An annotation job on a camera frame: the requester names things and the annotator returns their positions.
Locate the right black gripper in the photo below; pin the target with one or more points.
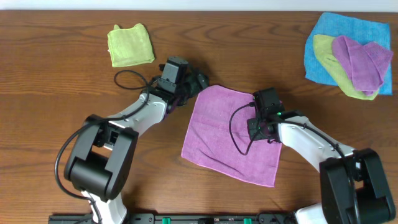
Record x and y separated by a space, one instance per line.
251 126

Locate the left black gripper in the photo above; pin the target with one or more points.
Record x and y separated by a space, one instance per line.
193 78

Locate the purple cloth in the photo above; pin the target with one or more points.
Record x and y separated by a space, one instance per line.
365 65
217 138

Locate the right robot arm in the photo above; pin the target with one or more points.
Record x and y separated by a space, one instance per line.
353 184

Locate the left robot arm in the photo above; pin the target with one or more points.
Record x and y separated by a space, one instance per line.
101 158

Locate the folded green cloth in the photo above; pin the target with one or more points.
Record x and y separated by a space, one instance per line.
130 47

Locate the green cloth in pile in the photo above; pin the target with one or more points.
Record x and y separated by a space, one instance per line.
322 47

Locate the purple cloth in pile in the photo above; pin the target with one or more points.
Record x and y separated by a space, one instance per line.
365 65

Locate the blue cloth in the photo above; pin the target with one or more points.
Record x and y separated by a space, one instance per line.
362 31

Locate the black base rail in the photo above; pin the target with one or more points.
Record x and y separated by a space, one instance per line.
149 218

